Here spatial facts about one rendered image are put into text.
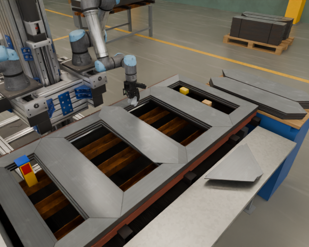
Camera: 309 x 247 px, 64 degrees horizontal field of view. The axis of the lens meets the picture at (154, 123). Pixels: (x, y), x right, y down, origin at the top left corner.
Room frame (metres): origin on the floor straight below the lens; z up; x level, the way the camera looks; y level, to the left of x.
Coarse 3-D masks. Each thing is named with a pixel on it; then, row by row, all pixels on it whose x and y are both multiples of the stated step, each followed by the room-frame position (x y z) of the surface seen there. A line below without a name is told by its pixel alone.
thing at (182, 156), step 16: (208, 96) 1.62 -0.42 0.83; (176, 112) 1.41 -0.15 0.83; (112, 128) 1.22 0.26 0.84; (208, 128) 1.22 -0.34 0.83; (128, 144) 1.09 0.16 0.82; (176, 144) 1.05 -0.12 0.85; (192, 160) 0.93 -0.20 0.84; (64, 192) 0.74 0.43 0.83; (32, 208) 0.65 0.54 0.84; (80, 208) 0.65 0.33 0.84; (112, 224) 0.57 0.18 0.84; (96, 240) 0.51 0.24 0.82
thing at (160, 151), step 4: (168, 140) 1.09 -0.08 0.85; (164, 144) 1.05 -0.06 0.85; (168, 144) 1.05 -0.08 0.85; (172, 144) 1.05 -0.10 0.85; (156, 148) 1.01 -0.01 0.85; (160, 148) 1.01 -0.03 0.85; (164, 148) 1.01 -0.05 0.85; (168, 148) 1.01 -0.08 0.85; (172, 148) 1.01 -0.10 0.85; (148, 152) 0.98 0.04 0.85; (152, 152) 0.98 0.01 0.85; (156, 152) 0.98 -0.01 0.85; (160, 152) 0.98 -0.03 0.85; (164, 152) 0.98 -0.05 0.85; (168, 152) 0.98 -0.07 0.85; (148, 156) 0.95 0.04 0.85; (152, 156) 0.95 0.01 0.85; (156, 156) 0.95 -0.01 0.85; (160, 156) 0.95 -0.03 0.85; (152, 160) 0.92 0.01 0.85
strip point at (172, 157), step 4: (176, 148) 1.01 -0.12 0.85; (172, 152) 0.98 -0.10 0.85; (176, 152) 0.98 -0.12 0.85; (164, 156) 0.95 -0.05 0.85; (168, 156) 0.95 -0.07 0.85; (172, 156) 0.95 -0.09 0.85; (176, 156) 0.95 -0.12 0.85; (156, 160) 0.92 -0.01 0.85; (160, 160) 0.92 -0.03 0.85; (164, 160) 0.92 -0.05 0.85; (168, 160) 0.92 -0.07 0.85; (172, 160) 0.92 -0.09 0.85; (176, 160) 0.92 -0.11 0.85
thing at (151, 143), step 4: (156, 136) 1.12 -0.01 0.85; (160, 136) 1.12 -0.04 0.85; (148, 140) 1.09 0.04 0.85; (152, 140) 1.09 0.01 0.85; (156, 140) 1.09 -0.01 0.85; (160, 140) 1.09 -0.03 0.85; (164, 140) 1.09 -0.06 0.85; (140, 144) 1.05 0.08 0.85; (144, 144) 1.05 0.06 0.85; (148, 144) 1.05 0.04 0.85; (152, 144) 1.05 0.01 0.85; (156, 144) 1.05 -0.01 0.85; (160, 144) 1.05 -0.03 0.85; (140, 148) 1.02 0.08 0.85; (144, 148) 1.02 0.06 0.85; (148, 148) 1.02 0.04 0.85; (152, 148) 1.02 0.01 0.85; (144, 152) 0.98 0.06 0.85
